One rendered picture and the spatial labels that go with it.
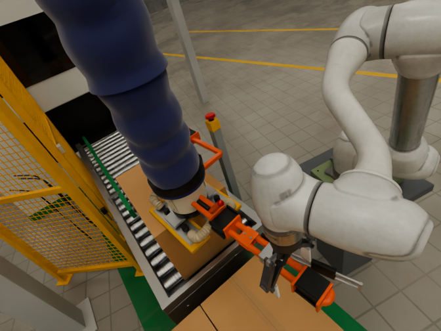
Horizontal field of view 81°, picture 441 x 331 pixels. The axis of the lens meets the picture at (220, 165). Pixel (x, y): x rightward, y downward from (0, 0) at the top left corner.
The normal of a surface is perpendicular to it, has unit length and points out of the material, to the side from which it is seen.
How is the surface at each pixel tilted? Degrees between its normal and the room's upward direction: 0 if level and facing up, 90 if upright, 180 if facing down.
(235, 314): 0
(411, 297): 0
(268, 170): 13
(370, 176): 7
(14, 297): 90
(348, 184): 8
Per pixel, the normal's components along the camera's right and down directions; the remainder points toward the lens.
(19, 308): 0.58, 0.40
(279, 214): -0.48, 0.58
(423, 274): -0.26, -0.74
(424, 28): -0.58, 0.31
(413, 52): -0.43, 0.87
